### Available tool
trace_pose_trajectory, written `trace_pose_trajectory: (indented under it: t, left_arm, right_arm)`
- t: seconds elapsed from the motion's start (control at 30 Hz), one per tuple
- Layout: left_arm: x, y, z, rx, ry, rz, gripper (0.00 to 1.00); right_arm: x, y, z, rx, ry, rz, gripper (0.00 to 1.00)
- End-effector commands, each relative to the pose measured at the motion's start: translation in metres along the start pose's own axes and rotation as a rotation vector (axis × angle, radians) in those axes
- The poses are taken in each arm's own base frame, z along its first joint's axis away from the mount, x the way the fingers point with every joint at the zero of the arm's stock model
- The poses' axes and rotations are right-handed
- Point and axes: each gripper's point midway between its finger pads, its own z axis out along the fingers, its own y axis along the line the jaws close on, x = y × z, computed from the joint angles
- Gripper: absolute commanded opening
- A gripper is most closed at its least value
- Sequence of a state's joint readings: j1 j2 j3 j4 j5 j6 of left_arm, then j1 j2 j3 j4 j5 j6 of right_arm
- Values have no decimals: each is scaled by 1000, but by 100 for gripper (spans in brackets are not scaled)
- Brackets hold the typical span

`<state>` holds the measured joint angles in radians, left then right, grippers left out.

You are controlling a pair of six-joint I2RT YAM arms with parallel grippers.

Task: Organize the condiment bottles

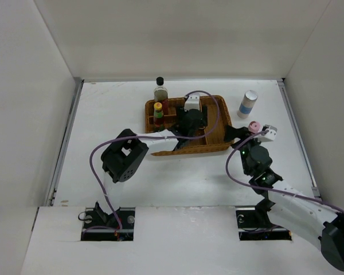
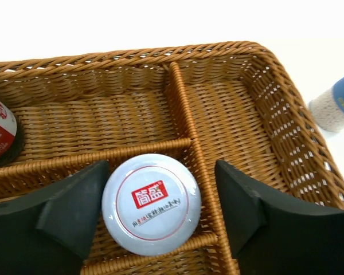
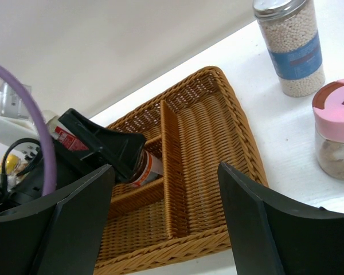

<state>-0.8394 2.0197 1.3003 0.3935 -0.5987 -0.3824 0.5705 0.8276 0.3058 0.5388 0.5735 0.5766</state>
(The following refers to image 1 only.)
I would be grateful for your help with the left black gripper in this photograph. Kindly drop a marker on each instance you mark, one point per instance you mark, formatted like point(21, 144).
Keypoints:
point(203, 123)

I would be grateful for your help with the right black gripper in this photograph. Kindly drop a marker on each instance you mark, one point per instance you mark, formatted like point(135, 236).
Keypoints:
point(233, 133)

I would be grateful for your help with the red chili sauce bottle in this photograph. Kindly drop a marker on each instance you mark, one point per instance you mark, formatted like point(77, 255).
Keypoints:
point(158, 117)

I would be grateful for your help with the dark sauce bottle black cap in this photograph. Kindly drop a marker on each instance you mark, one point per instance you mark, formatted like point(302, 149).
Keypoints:
point(161, 95)

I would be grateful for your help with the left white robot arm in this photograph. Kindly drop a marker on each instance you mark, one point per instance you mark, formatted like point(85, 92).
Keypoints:
point(121, 159)

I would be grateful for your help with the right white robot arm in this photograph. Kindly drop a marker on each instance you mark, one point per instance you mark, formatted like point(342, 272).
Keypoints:
point(318, 222)

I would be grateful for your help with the pink cap spice jar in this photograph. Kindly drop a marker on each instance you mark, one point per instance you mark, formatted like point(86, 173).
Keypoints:
point(254, 127)

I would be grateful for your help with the white blue cylindrical shaker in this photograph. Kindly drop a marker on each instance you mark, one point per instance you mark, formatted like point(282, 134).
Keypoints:
point(246, 106)

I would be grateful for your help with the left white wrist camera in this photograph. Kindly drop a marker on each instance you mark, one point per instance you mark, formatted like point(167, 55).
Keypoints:
point(192, 101)

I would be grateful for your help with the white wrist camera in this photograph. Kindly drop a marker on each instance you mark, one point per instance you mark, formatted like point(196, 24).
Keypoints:
point(192, 101)
point(268, 134)

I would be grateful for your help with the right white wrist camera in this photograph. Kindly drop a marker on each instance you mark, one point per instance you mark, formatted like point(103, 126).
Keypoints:
point(268, 134)

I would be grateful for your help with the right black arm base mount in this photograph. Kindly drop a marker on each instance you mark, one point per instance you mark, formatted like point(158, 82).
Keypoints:
point(254, 225)

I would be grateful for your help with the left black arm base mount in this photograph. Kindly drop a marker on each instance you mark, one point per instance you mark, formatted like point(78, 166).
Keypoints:
point(97, 225)

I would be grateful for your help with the left metal table rail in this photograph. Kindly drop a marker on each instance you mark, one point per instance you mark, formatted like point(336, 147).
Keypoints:
point(57, 168)

